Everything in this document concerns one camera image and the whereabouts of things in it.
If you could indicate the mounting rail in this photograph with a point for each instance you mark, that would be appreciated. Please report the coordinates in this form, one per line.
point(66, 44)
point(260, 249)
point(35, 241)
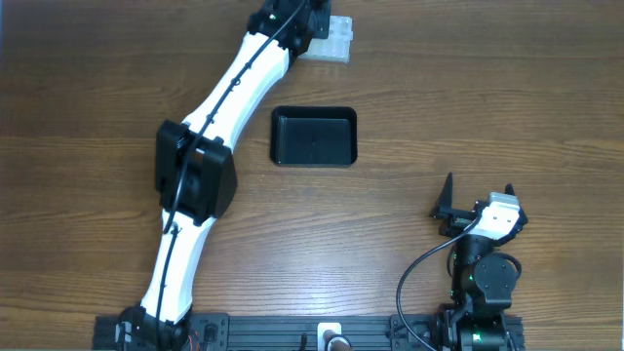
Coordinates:
point(273, 334)

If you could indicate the black tray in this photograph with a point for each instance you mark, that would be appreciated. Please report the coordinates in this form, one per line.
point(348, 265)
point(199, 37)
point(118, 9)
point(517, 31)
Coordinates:
point(314, 139)

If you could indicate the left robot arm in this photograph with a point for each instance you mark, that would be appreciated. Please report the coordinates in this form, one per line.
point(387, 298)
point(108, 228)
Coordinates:
point(253, 73)

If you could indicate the white test tube rack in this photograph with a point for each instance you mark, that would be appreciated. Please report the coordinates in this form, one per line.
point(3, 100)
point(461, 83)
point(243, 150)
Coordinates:
point(336, 46)

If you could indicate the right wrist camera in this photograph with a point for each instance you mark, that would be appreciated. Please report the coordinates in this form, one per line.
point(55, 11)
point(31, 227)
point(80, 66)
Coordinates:
point(497, 214)

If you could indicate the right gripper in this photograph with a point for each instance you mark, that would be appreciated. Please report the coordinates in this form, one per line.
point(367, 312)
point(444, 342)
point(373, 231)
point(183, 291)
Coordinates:
point(456, 220)

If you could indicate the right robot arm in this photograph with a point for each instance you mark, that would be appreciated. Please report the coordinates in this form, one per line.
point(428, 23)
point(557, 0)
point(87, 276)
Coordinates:
point(490, 280)

